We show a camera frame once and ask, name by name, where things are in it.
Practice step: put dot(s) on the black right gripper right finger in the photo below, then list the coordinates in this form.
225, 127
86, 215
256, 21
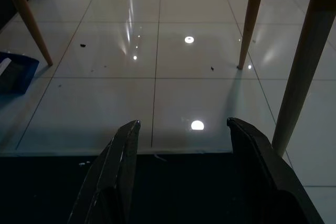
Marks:
262, 176

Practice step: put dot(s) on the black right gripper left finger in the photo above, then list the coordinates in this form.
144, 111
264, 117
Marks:
115, 171

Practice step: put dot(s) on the small black debris bit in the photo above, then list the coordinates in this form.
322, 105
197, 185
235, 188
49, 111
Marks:
83, 45
212, 69

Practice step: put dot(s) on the blue plastic tray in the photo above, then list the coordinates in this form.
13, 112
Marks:
18, 74

